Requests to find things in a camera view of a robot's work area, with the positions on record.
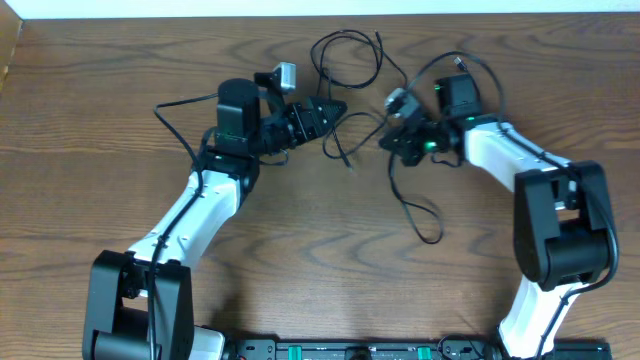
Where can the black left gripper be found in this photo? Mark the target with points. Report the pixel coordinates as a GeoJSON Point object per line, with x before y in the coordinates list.
{"type": "Point", "coordinates": [310, 122]}

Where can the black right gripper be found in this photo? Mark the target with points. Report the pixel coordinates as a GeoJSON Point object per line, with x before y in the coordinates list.
{"type": "Point", "coordinates": [405, 144]}

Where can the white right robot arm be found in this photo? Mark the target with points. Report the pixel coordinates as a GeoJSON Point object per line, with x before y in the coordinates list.
{"type": "Point", "coordinates": [564, 235]}

